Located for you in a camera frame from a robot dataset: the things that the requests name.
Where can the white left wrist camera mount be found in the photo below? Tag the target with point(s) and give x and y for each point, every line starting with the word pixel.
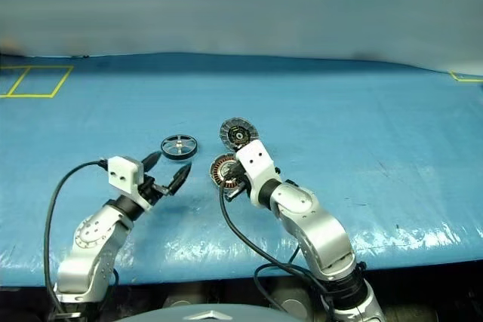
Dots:
pixel 122 171

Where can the blue plastic table cover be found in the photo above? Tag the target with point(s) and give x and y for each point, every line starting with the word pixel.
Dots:
pixel 339 129

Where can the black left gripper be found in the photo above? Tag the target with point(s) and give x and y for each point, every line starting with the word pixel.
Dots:
pixel 151 190

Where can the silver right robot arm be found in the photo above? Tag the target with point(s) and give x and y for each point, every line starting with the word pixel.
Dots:
pixel 324 231

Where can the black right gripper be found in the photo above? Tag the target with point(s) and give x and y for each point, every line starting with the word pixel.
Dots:
pixel 240 182

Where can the motor housing with copper windings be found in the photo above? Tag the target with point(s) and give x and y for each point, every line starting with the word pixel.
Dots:
pixel 216 171

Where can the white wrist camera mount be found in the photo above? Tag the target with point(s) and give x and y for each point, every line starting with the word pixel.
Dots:
pixel 122 171
pixel 256 160

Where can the dark rounded shape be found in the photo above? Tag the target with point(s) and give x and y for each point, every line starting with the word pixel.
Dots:
pixel 180 303
pixel 290 305

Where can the round finned metal motor lid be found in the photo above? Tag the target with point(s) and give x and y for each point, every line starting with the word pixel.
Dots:
pixel 237 134

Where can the grey robot torso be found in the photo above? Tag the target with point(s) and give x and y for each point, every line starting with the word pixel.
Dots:
pixel 211 316

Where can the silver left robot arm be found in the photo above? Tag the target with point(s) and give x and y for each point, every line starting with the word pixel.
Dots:
pixel 94 231

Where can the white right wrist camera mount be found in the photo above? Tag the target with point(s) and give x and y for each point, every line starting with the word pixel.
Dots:
pixel 256 160

